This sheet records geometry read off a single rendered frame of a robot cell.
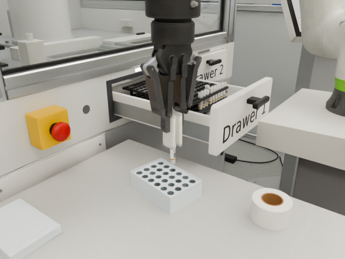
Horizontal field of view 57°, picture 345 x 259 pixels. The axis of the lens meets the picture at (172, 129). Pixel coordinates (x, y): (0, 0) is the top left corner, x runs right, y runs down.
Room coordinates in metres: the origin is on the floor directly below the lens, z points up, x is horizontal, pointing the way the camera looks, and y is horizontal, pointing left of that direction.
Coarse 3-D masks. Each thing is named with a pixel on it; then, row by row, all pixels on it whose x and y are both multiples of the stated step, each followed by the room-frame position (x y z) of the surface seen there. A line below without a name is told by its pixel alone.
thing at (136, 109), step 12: (120, 84) 0.86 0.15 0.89; (228, 84) 0.86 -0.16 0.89; (120, 96) 0.77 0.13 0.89; (132, 96) 0.75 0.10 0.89; (228, 96) 0.85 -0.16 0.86; (120, 108) 0.76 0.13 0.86; (132, 108) 0.74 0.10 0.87; (144, 108) 0.72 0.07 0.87; (144, 120) 0.72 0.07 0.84; (156, 120) 0.69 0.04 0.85; (192, 120) 0.64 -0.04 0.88; (204, 120) 0.62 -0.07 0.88; (192, 132) 0.63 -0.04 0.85; (204, 132) 0.61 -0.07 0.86
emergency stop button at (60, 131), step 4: (56, 124) 0.57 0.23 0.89; (60, 124) 0.57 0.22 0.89; (64, 124) 0.58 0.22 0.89; (68, 124) 0.59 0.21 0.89; (52, 128) 0.57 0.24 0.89; (56, 128) 0.57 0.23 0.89; (60, 128) 0.57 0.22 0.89; (64, 128) 0.58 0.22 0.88; (68, 128) 0.58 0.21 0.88; (52, 132) 0.56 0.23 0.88; (56, 132) 0.56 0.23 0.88; (60, 132) 0.57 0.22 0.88; (64, 132) 0.57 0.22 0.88; (68, 132) 0.58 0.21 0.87; (52, 136) 0.56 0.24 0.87; (56, 136) 0.56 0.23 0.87; (60, 136) 0.57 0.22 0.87; (64, 136) 0.57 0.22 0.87; (68, 136) 0.58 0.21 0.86; (56, 140) 0.57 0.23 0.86; (60, 140) 0.57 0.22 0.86; (64, 140) 0.58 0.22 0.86
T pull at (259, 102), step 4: (252, 96) 0.70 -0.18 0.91; (264, 96) 0.70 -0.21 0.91; (268, 96) 0.70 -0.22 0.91; (248, 100) 0.68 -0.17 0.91; (252, 100) 0.67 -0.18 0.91; (256, 100) 0.67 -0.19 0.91; (260, 100) 0.67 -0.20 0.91; (264, 100) 0.67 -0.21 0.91; (268, 100) 0.69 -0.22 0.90; (252, 104) 0.67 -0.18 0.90; (256, 104) 0.65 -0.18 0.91; (260, 104) 0.66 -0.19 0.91; (256, 108) 0.64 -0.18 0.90
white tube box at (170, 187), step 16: (160, 160) 0.60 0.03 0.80; (144, 176) 0.55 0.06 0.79; (160, 176) 0.54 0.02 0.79; (176, 176) 0.54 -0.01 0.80; (192, 176) 0.54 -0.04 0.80; (144, 192) 0.52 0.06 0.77; (160, 192) 0.48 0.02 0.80; (176, 192) 0.49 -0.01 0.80; (192, 192) 0.50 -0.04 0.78; (176, 208) 0.47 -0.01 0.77
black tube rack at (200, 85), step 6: (132, 84) 0.84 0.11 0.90; (138, 84) 0.84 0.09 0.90; (144, 84) 0.84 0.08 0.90; (198, 84) 0.84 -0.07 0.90; (204, 84) 0.85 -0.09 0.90; (210, 84) 0.85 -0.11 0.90; (216, 84) 0.84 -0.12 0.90; (132, 90) 0.79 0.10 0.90; (138, 90) 0.78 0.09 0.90; (144, 90) 0.78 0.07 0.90; (198, 90) 0.79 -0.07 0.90; (138, 96) 0.83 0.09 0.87; (144, 96) 0.83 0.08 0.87; (216, 102) 0.77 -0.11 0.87; (186, 108) 0.73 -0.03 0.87; (192, 108) 0.73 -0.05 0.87; (204, 108) 0.73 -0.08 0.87
